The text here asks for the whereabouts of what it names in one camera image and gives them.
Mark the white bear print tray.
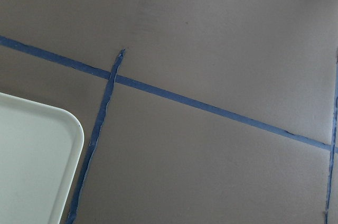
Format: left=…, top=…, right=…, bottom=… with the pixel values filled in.
left=1, top=94, right=84, bottom=223

